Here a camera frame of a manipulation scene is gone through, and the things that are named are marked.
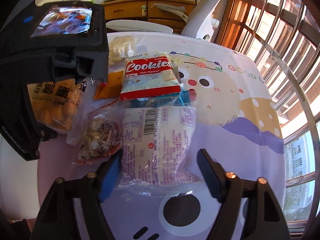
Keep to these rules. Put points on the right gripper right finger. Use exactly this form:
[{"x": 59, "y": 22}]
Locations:
[{"x": 264, "y": 217}]

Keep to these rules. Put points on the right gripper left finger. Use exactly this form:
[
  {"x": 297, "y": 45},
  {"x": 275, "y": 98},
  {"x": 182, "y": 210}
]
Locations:
[{"x": 57, "y": 218}]

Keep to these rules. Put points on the yellow-brown snack bag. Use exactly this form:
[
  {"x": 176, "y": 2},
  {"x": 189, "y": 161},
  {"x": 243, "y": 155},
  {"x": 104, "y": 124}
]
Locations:
[{"x": 55, "y": 104}]

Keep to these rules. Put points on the pale biscuit clear packet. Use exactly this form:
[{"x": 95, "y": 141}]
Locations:
[{"x": 121, "y": 48}]

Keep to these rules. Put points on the orange snack packet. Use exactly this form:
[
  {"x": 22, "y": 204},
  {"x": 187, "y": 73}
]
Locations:
[{"x": 112, "y": 88}]

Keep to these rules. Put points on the clear nut snack packet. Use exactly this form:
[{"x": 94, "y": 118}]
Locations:
[{"x": 101, "y": 139}]

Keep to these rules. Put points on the red Cookies snack bag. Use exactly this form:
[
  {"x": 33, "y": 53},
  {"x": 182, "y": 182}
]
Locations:
[{"x": 149, "y": 75}]

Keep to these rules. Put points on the white pink-print snack bag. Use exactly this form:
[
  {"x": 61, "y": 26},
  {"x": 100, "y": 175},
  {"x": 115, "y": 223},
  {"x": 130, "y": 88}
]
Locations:
[{"x": 155, "y": 144}]

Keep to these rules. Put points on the blue foil snack packet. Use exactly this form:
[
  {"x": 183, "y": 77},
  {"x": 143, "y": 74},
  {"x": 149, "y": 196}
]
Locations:
[{"x": 183, "y": 98}]

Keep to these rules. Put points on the wooden desk with drawers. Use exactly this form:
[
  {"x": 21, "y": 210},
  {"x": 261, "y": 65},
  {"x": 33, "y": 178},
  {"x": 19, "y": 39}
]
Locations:
[{"x": 146, "y": 10}]

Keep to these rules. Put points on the cartoon print tablecloth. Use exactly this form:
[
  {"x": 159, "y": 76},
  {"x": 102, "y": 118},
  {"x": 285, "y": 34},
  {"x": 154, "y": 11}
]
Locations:
[{"x": 237, "y": 125}]

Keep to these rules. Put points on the grey office chair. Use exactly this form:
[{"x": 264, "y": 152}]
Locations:
[{"x": 199, "y": 24}]

